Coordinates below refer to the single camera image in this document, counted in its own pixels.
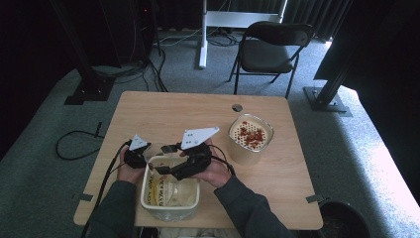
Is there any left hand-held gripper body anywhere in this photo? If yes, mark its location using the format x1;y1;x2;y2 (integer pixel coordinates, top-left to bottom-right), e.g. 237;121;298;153
123;133;152;169

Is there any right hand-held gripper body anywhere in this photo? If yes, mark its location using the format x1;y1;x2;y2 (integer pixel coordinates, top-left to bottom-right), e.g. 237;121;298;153
170;127;220;181

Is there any cream square plastic bin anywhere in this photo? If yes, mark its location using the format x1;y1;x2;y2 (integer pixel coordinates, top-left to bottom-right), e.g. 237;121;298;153
140;155;201;222

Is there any person's left hand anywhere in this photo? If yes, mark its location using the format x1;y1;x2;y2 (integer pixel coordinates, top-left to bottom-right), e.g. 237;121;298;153
117;149;147;184

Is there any person's right hand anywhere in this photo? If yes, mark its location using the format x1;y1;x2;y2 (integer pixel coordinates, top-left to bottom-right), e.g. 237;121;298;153
179;138;232;188

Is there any round beige perforated-lid container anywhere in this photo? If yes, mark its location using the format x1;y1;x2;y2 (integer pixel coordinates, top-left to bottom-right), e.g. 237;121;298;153
227;113;275;167

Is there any pile of red bits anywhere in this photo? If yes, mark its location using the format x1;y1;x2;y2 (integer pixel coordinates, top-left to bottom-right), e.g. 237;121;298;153
238;121;266;150

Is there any grey tape strip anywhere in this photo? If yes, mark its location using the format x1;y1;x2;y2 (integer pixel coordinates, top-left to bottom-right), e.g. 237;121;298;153
72;192;94;202
305;194;326;204

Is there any person's lap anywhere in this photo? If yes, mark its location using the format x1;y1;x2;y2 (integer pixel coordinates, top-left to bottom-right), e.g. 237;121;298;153
157;227;242;238

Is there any black metal stand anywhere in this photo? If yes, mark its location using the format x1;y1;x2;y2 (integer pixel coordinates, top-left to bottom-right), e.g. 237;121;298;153
303;56;353;117
49;0;117;106

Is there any black computer tower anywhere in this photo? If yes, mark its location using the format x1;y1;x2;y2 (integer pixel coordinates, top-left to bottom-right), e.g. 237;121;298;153
108;0;157;65

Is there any black folding chair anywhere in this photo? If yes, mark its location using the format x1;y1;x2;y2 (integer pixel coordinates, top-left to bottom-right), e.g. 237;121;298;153
228;21;315;99

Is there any black round bin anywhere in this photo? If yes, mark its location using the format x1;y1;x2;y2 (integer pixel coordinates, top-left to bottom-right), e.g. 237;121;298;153
318;199;371;238

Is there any dark curtain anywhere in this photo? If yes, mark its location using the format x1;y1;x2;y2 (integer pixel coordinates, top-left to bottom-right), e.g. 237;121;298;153
283;0;352;43

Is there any right hand-held gripper cable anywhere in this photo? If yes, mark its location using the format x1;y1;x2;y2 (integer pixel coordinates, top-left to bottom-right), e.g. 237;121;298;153
207;144;237;177

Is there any hand-held gripper cable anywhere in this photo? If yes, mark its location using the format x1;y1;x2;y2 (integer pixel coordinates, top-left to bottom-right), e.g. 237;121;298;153
207;144;237;177
80;140;133;238

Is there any left hand-held gripper cable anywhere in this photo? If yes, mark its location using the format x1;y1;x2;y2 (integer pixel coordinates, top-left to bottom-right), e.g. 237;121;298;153
80;140;133;238

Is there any bundle of black cables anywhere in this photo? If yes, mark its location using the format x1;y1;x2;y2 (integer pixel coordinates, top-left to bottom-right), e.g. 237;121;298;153
92;46;169;93

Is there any black floor cable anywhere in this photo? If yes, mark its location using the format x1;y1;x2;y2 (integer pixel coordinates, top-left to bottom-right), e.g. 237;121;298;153
54;122;106;162

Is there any white floor cable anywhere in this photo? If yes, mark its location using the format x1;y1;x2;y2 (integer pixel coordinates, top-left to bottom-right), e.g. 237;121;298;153
157;28;203;48

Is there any white desk frame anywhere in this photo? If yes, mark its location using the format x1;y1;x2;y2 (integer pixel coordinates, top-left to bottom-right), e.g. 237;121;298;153
197;0;288;69

